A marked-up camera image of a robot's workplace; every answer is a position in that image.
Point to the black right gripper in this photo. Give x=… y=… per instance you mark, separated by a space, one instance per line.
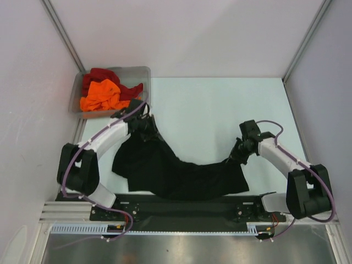
x=239 y=148

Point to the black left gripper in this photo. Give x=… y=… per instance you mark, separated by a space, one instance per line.
x=154 y=133

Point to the black t-shirt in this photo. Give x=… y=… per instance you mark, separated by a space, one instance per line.
x=151 y=165

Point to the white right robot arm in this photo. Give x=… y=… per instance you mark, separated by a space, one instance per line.
x=308 y=192

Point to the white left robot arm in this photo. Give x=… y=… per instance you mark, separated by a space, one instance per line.
x=78 y=166

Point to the dark red t-shirt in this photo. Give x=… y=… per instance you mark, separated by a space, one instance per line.
x=98 y=75

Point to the orange t-shirt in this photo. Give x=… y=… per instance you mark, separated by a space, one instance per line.
x=102 y=96

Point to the clear plastic bin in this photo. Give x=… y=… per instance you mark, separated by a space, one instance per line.
x=129 y=76

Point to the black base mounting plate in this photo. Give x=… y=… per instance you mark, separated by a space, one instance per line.
x=225 y=214

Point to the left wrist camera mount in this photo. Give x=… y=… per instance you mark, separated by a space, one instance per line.
x=136 y=109

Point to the white slotted cable duct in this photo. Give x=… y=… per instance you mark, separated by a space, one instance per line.
x=110 y=229

